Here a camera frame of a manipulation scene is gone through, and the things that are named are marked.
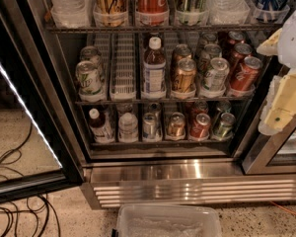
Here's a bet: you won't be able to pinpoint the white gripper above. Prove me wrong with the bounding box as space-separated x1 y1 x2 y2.
257 10 296 136

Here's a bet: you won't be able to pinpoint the green can bottom shelf front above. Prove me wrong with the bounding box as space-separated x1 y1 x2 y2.
212 113 236 140

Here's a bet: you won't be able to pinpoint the red can middle front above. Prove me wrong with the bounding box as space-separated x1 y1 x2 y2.
230 56 262 91

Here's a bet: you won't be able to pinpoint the red can middle rear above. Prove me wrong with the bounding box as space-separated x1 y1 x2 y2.
222 31 246 48

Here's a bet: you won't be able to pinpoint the green can bottom shelf rear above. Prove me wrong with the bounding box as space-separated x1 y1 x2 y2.
214 100 232 119

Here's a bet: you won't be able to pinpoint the red can bottom shelf rear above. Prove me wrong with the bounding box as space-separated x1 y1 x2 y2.
190 101 208 116

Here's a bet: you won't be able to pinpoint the water bottle top shelf right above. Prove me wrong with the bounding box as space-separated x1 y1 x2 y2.
207 0 250 25

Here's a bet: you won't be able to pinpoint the water bottle shelf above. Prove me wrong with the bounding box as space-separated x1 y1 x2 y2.
116 103 133 117
51 0 90 29
207 0 250 25
118 113 138 143

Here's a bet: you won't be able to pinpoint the gold can middle front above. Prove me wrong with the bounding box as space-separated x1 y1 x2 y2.
172 58 196 93

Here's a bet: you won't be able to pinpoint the red can bottom shelf front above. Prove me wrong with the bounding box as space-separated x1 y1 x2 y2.
189 114 211 139

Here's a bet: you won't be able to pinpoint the gold can middle rear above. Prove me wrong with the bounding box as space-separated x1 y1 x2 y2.
172 43 192 65

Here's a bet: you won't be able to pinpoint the gold can bottom shelf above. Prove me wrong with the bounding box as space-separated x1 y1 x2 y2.
167 112 185 138

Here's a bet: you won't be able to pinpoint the gold can shelf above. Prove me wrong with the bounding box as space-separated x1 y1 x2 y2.
167 112 185 138
93 0 127 27

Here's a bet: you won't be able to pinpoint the brown tea bottle middle shelf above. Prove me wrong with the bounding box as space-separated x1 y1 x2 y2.
143 37 166 94

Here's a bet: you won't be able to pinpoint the silver can bottom shelf rear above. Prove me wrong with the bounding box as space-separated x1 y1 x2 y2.
147 103 162 117

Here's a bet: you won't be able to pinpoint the silver can shelf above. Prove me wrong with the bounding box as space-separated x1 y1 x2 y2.
142 113 157 139
147 103 162 117

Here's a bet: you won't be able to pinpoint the silver can bottom shelf front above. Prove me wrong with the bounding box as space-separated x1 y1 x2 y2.
142 113 157 139

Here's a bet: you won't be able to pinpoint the empty white shelf tray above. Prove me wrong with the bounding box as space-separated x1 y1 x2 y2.
110 34 136 101

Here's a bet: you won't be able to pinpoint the water bottle bottom shelf front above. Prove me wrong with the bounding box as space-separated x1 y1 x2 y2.
118 113 138 143

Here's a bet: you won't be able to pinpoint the water bottle bottom shelf rear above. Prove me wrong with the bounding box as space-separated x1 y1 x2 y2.
116 103 133 117

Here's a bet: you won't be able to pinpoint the stainless fridge base grille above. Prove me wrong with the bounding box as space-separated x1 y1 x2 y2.
81 159 296 209

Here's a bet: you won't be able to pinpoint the gold can top shelf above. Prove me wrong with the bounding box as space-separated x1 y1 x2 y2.
93 0 127 27

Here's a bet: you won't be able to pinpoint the brown drink bottle bottom shelf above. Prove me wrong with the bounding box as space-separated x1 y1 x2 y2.
89 109 114 143

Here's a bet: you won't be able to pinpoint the water bottle top shelf left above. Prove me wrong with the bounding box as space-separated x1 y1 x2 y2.
51 0 90 29

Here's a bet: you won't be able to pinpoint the open glass fridge door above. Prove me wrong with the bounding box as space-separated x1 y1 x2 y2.
0 0 83 204

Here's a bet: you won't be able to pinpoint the clear plastic bin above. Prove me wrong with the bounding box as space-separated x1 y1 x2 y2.
111 203 222 237

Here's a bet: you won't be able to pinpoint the right fridge door frame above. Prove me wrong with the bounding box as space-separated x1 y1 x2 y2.
242 116 296 175

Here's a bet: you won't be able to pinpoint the orange floor cable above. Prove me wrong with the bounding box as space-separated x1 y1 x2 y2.
269 200 296 219

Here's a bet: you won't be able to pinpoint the black floor cables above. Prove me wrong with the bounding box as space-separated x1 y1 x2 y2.
0 120 62 237

